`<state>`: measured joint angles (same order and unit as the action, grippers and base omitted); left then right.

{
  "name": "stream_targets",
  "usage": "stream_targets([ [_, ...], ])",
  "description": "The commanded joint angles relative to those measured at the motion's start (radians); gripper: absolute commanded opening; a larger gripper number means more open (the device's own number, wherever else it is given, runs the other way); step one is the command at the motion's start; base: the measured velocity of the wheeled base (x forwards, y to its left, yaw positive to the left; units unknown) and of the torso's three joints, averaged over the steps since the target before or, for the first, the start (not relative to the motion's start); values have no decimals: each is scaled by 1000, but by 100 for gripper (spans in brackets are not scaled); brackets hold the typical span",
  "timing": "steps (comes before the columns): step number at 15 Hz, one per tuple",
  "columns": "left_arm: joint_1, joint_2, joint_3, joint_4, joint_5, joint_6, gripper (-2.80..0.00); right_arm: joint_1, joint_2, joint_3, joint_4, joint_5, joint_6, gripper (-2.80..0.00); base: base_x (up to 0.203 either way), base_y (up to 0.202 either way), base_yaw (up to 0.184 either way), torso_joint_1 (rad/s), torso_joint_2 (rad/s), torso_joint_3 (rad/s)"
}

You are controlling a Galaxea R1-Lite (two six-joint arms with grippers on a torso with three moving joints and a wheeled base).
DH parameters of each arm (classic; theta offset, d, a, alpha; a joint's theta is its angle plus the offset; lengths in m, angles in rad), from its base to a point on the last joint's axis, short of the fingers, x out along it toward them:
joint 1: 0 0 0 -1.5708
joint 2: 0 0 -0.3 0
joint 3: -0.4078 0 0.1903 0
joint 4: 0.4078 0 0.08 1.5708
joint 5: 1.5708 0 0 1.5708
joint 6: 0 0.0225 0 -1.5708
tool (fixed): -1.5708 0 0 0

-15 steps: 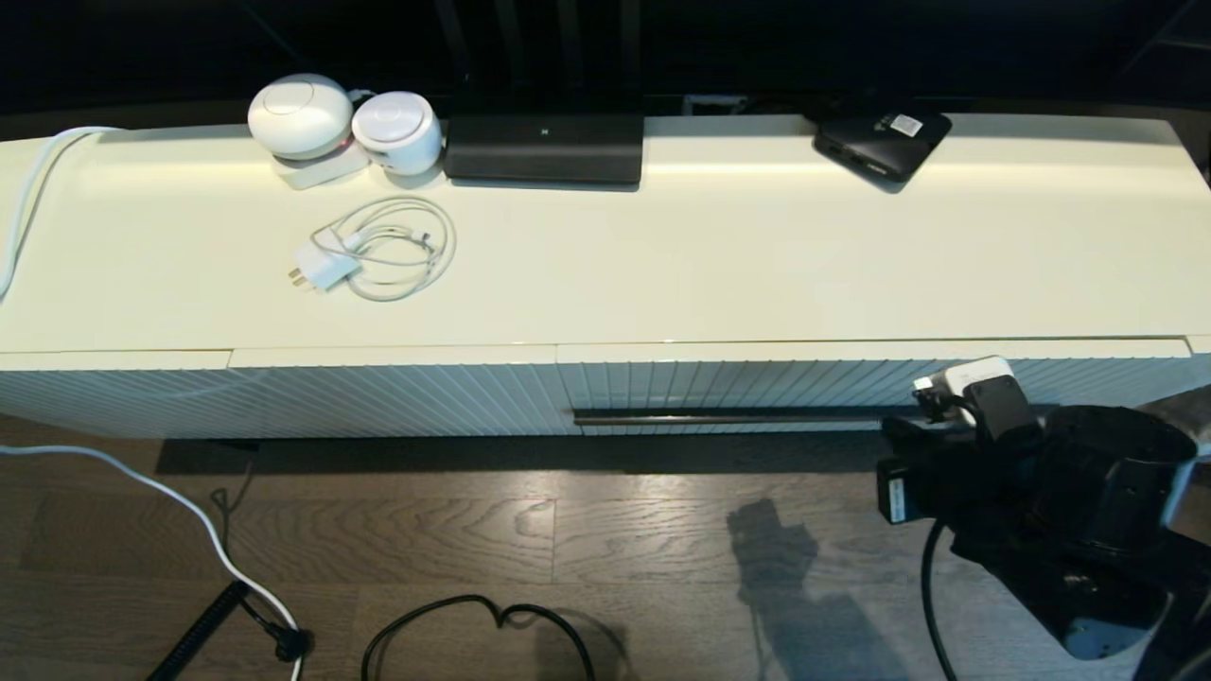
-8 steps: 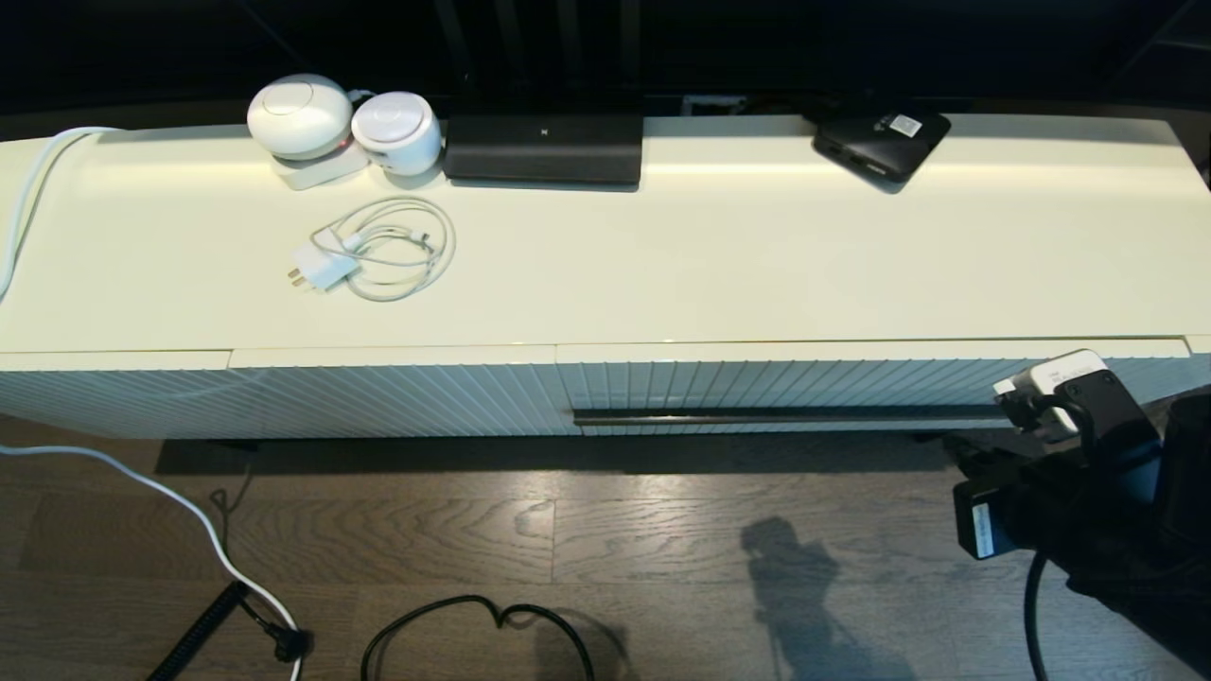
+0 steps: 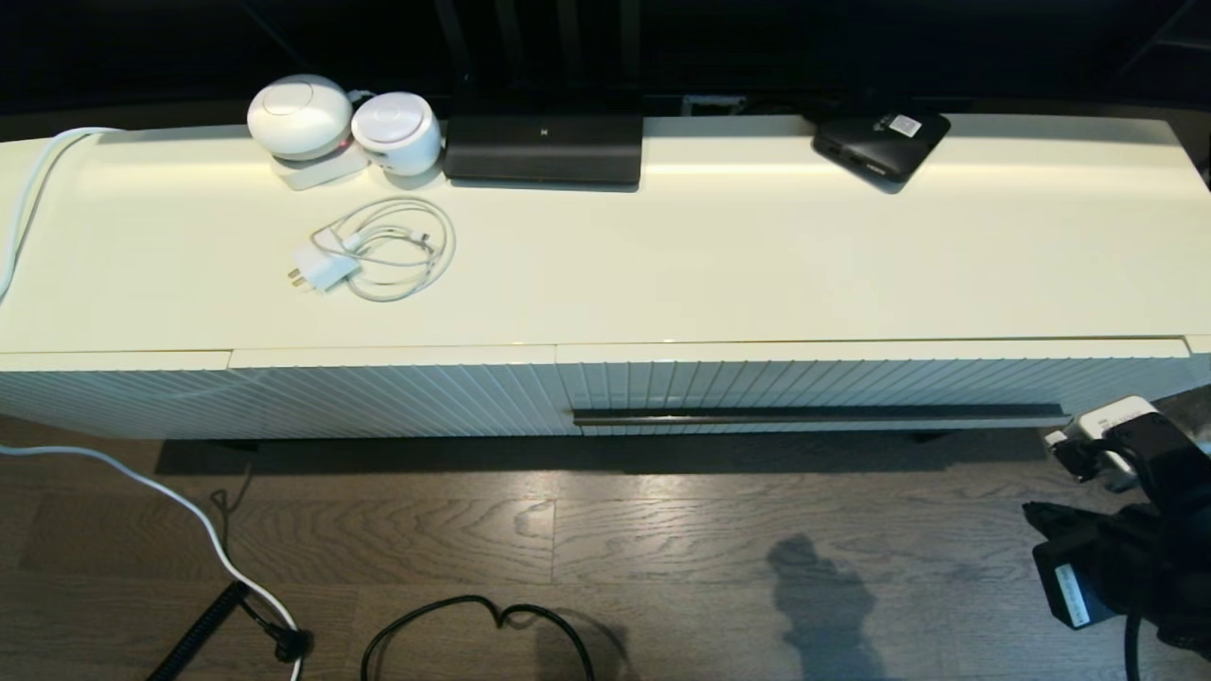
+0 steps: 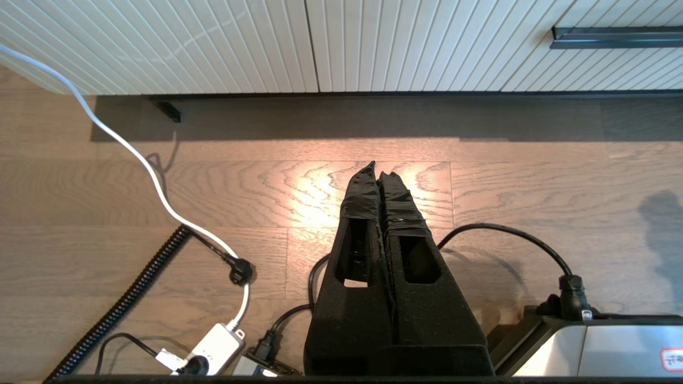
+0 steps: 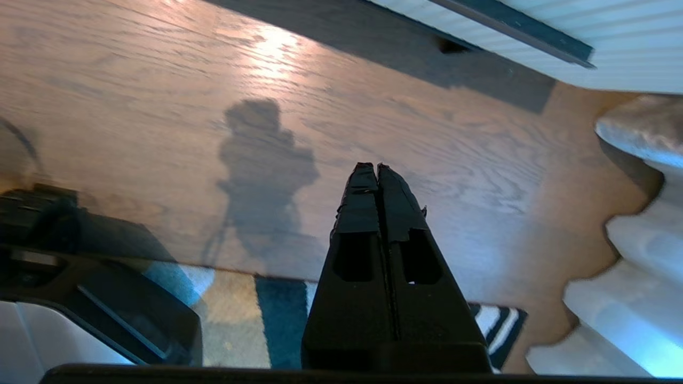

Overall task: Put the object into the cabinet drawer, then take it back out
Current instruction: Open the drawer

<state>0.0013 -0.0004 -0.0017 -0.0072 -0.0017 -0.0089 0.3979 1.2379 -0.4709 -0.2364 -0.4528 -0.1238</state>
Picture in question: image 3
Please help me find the long dark metal rod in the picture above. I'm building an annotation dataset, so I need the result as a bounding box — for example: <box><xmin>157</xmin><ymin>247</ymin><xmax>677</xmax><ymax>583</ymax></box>
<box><xmin>572</xmin><ymin>404</ymin><xmax>1070</xmax><ymax>427</ymax></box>

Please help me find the white fluted drawer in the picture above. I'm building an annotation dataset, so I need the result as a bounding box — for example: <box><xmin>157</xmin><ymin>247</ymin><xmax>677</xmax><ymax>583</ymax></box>
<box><xmin>556</xmin><ymin>339</ymin><xmax>1191</xmax><ymax>437</ymax></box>

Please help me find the white slatted cabinet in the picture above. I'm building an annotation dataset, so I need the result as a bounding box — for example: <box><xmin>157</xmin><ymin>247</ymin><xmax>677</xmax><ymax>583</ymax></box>
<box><xmin>0</xmin><ymin>115</ymin><xmax>1211</xmax><ymax>441</ymax></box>

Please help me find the black set-top box with sticker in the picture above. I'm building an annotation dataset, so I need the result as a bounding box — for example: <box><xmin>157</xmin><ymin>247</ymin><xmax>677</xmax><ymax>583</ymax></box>
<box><xmin>812</xmin><ymin>106</ymin><xmax>953</xmax><ymax>195</ymax></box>

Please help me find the black router box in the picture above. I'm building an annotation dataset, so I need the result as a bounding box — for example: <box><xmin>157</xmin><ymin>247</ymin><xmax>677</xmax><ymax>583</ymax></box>
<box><xmin>443</xmin><ymin>90</ymin><xmax>644</xmax><ymax>187</ymax></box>

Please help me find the white fluted cabinet front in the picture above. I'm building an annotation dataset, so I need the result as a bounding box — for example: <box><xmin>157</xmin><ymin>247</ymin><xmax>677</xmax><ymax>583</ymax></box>
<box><xmin>230</xmin><ymin>345</ymin><xmax>559</xmax><ymax>438</ymax></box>
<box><xmin>0</xmin><ymin>350</ymin><xmax>233</xmax><ymax>441</ymax></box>

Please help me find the small white round device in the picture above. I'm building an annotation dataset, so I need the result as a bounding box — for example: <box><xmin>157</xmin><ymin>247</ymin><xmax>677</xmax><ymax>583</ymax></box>
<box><xmin>351</xmin><ymin>92</ymin><xmax>444</xmax><ymax>178</ymax></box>

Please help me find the white charger plug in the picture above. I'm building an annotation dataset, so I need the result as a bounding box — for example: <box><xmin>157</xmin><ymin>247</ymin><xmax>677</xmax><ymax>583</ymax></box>
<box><xmin>289</xmin><ymin>242</ymin><xmax>363</xmax><ymax>293</ymax></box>

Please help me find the white flat device base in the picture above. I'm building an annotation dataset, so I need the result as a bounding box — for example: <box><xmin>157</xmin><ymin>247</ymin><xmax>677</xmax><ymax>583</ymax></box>
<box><xmin>274</xmin><ymin>146</ymin><xmax>372</xmax><ymax>192</ymax></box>

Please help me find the large white round device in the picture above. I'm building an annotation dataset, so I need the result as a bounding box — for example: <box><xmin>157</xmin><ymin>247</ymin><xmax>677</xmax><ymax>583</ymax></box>
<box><xmin>247</xmin><ymin>75</ymin><xmax>356</xmax><ymax>162</ymax></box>

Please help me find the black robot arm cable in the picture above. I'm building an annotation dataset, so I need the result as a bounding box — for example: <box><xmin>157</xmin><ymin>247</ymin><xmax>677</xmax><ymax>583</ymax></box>
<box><xmin>1123</xmin><ymin>610</ymin><xmax>1148</xmax><ymax>681</ymax></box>

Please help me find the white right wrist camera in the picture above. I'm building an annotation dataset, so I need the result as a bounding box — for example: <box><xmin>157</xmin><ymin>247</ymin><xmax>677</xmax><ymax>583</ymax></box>
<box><xmin>1044</xmin><ymin>395</ymin><xmax>1211</xmax><ymax>516</ymax></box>

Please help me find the black looped floor cable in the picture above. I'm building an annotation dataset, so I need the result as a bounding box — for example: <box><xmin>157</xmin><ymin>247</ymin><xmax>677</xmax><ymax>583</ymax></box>
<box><xmin>360</xmin><ymin>594</ymin><xmax>597</xmax><ymax>681</ymax></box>

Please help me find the white coiled charger cable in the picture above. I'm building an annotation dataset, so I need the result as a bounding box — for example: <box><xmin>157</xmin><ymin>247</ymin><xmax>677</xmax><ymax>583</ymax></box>
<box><xmin>312</xmin><ymin>196</ymin><xmax>458</xmax><ymax>303</ymax></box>

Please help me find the thin black cable with plug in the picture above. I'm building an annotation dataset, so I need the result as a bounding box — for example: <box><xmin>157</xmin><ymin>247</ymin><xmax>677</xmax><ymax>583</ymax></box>
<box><xmin>210</xmin><ymin>468</ymin><xmax>313</xmax><ymax>663</ymax></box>

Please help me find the white floor cable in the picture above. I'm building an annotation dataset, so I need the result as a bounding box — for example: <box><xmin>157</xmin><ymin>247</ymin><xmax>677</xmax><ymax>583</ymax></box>
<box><xmin>0</xmin><ymin>443</ymin><xmax>306</xmax><ymax>681</ymax></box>

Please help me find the black spiral cable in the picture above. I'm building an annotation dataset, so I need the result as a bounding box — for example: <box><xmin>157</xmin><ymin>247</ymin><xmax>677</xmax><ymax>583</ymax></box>
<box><xmin>147</xmin><ymin>582</ymin><xmax>252</xmax><ymax>681</ymax></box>

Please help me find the thick white cable pair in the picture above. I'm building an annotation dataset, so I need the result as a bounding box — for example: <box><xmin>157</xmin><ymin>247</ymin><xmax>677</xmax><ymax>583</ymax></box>
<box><xmin>0</xmin><ymin>128</ymin><xmax>124</xmax><ymax>308</ymax></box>

